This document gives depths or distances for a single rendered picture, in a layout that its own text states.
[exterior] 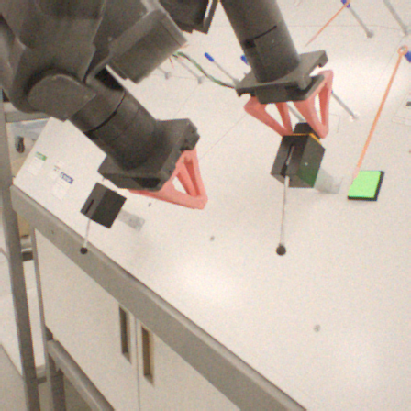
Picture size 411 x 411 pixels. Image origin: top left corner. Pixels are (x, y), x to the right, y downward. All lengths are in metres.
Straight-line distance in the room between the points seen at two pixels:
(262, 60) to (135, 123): 0.21
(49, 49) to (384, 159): 0.47
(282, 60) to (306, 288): 0.28
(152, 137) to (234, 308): 0.34
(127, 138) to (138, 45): 0.08
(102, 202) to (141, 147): 0.44
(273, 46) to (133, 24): 0.24
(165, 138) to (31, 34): 0.18
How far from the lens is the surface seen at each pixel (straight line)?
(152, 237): 0.95
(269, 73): 0.66
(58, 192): 1.29
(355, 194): 0.72
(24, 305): 1.72
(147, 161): 0.51
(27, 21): 0.39
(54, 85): 0.42
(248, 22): 0.64
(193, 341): 0.82
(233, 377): 0.76
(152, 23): 0.46
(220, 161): 0.91
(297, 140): 0.70
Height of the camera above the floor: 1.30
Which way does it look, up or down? 20 degrees down
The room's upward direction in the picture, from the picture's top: straight up
